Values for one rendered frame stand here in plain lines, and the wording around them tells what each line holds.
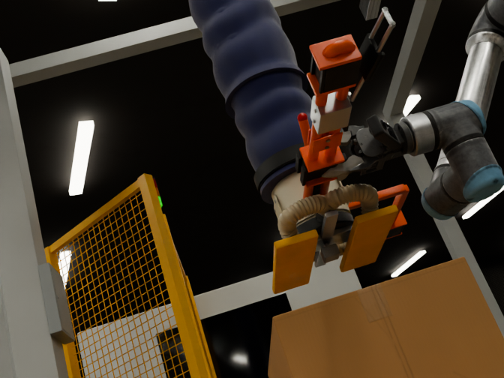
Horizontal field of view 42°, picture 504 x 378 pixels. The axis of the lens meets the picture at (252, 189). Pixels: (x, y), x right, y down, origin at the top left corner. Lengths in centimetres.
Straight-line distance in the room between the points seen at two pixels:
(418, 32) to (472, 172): 338
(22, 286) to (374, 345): 189
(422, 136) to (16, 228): 198
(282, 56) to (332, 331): 81
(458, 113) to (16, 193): 209
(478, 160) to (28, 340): 195
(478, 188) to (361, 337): 41
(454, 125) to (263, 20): 64
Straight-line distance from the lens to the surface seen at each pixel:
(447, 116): 148
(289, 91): 171
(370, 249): 167
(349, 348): 126
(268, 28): 182
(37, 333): 280
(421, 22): 469
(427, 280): 132
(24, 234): 296
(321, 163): 138
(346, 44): 109
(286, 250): 146
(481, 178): 144
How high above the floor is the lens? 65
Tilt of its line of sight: 24 degrees up
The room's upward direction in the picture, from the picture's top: 19 degrees counter-clockwise
